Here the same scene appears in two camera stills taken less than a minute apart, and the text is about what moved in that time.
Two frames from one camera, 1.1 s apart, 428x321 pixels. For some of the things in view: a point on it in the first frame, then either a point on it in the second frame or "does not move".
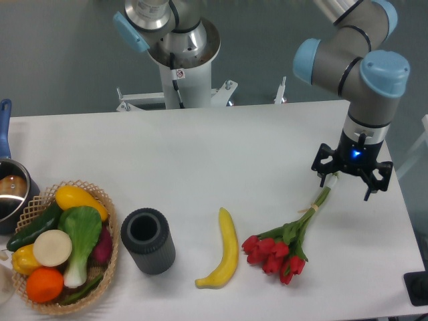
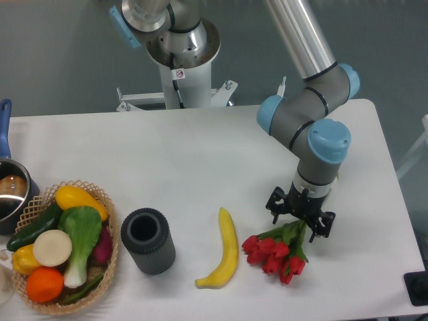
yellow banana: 231,254 does not move
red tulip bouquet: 279,250 does not move
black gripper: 358,151 -> 303,206
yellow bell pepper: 24,260 does not move
